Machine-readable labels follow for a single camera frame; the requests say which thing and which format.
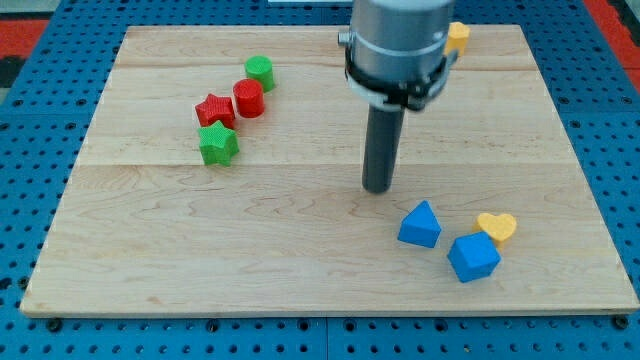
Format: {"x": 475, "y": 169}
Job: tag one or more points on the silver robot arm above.
{"x": 395, "y": 52}

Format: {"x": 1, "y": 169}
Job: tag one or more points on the yellow heart block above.
{"x": 500, "y": 228}

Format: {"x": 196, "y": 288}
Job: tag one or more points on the yellow hexagon block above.
{"x": 458, "y": 36}

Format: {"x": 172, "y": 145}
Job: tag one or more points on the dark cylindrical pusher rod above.
{"x": 381, "y": 143}

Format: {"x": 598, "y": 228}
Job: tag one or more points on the wooden board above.
{"x": 145, "y": 229}

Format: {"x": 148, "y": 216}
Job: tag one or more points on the green star block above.
{"x": 218, "y": 144}

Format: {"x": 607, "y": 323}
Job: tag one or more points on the blue triangle block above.
{"x": 420, "y": 227}

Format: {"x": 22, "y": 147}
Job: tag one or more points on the red cylinder block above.
{"x": 249, "y": 98}

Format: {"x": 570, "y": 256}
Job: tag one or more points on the red star block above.
{"x": 215, "y": 108}

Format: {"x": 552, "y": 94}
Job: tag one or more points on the green cylinder block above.
{"x": 260, "y": 68}

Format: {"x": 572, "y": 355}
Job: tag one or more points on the blue cube block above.
{"x": 473, "y": 256}

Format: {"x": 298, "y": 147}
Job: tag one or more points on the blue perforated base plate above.
{"x": 48, "y": 109}

